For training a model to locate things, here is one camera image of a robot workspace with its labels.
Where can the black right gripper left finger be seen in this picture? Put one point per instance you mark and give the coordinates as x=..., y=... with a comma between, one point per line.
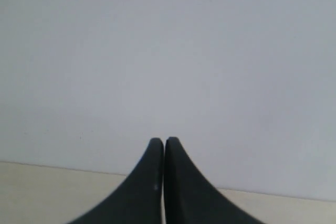
x=138, y=198

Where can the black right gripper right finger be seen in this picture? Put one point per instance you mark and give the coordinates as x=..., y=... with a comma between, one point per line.
x=189, y=197

